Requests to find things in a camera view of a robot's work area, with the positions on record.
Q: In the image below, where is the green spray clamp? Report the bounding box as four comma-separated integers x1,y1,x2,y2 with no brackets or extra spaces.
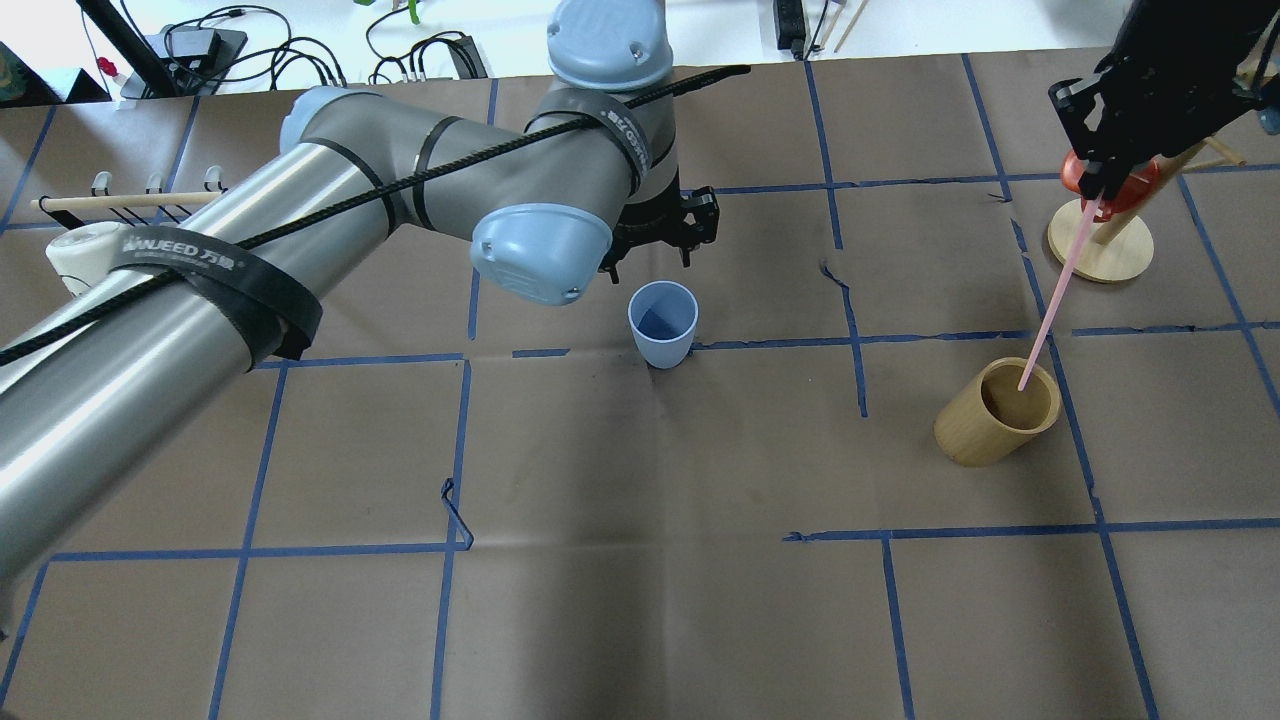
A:
353,0,422,26

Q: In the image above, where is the black monitor stand base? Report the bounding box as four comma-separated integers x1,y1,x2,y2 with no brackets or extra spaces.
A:
119,26,248,100

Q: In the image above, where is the white mug upper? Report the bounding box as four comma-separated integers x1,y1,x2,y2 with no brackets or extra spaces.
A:
45,222,131,297

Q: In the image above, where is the orange hanging mug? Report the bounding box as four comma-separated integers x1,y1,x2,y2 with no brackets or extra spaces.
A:
1060,151,1161,224

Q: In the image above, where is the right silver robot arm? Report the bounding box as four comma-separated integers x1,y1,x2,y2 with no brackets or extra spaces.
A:
1048,1,1277,211

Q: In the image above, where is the wooden mug tree stand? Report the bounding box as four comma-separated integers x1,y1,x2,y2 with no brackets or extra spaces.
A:
1074,137,1247,284

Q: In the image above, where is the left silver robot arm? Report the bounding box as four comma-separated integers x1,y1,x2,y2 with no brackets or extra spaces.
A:
1,1,748,637

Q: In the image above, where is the black wire cup rack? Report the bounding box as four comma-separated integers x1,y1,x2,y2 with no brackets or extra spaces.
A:
29,165,228,231

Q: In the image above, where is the bamboo chopstick holder cup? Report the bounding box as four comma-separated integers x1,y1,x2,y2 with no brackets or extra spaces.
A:
933,357,1062,468

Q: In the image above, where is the light blue plastic cup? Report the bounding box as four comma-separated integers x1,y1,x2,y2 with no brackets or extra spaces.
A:
627,281,700,370

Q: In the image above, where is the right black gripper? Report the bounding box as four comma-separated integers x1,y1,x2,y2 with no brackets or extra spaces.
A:
1048,1,1271,201

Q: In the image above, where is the black power adapter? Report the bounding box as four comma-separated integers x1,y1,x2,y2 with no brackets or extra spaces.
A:
772,0,808,59

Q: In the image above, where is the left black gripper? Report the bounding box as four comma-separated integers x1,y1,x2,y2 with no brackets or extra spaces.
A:
600,184,721,284

